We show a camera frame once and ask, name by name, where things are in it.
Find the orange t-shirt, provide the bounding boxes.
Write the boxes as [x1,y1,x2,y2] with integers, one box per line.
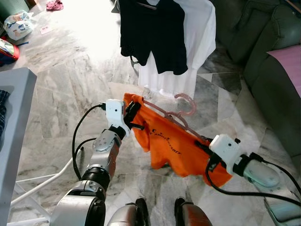
[123,93,233,187]

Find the pink plastic hanger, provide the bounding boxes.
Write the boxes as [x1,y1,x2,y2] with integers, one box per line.
[141,93,210,144]

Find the robot right leg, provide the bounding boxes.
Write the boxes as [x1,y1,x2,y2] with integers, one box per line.
[174,197,213,226]

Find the robot leg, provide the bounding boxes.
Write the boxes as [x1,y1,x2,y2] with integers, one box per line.
[106,198,151,226]
[174,197,213,226]

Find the black t-shirt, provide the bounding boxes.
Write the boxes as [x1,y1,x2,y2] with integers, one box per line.
[119,0,189,76]

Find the robot left leg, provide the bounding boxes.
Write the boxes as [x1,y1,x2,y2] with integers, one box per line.
[106,198,151,226]

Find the white t-shirt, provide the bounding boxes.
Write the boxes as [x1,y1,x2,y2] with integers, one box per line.
[138,0,217,99]

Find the grey folding table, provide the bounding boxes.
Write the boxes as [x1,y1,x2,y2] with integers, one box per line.
[0,67,76,226]

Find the pink cushion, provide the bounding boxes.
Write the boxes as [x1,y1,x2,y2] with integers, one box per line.
[267,45,301,97]

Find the pink cloth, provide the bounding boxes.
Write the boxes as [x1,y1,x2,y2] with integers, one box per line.
[46,0,64,11]

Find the dark green sofa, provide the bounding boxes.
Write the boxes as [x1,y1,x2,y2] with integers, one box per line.
[207,0,301,158]

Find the red and blue bag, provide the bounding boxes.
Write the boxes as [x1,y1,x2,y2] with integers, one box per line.
[0,38,20,66]

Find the white plastic bag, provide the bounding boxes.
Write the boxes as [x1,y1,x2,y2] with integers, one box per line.
[4,10,37,41]

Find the green bin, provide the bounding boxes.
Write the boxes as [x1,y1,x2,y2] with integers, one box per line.
[0,0,30,22]

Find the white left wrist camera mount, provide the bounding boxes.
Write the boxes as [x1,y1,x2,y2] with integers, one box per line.
[104,99,126,137]

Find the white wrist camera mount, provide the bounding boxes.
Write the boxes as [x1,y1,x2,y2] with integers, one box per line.
[104,99,126,137]
[209,135,244,175]

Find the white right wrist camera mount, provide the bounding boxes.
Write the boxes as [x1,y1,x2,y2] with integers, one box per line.
[209,135,244,175]

